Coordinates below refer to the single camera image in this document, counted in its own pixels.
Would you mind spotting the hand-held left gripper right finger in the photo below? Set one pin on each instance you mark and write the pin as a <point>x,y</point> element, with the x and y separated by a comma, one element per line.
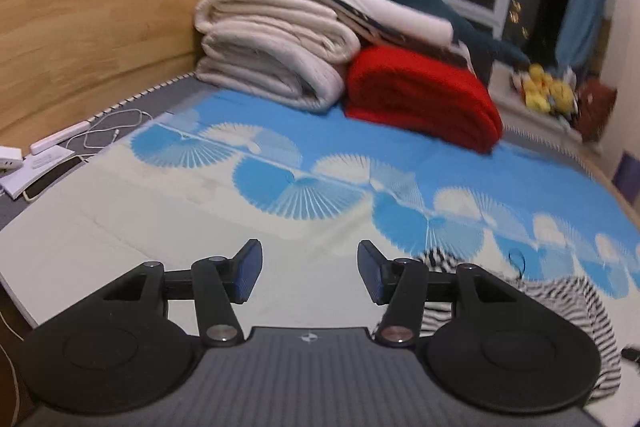
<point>369,274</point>

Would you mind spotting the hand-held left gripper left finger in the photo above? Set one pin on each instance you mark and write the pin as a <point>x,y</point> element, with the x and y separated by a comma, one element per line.
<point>248,274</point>

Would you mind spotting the black white striped garment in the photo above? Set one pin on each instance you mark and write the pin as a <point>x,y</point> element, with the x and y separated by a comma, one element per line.
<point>575,307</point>

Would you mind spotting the blue white fan print bed mat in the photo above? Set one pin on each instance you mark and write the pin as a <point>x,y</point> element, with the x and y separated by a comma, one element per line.
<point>330,142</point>

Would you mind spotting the red folded blanket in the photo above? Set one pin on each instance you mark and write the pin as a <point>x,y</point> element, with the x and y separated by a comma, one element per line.
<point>420,92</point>

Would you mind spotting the smartphone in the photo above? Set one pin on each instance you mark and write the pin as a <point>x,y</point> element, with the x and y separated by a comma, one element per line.
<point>55,179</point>

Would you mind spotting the white window sill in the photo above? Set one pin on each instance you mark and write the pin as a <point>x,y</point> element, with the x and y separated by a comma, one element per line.
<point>505,104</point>

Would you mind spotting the white power strip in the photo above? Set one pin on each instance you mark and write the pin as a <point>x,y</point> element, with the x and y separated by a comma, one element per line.
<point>60,137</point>

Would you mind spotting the cream folded quilt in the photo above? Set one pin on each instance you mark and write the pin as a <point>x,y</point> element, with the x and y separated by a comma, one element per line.
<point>270,42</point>

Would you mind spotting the yellow plush toys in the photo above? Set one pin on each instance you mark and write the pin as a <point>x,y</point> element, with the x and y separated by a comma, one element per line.
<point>542,89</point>

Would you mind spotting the white charger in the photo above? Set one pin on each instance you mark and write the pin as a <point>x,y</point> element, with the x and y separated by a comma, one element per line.
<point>9,158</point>

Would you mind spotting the white folded blanket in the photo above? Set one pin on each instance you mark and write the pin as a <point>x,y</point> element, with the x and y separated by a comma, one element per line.
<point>380,7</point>

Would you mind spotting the purple box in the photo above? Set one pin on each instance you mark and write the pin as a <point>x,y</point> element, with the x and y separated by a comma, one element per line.
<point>629,177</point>

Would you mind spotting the wooden headboard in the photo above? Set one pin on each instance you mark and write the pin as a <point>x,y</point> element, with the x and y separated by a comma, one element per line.
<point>90,37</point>

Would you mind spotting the wooden bed frame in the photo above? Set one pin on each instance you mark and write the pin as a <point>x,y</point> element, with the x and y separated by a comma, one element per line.
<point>617,197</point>

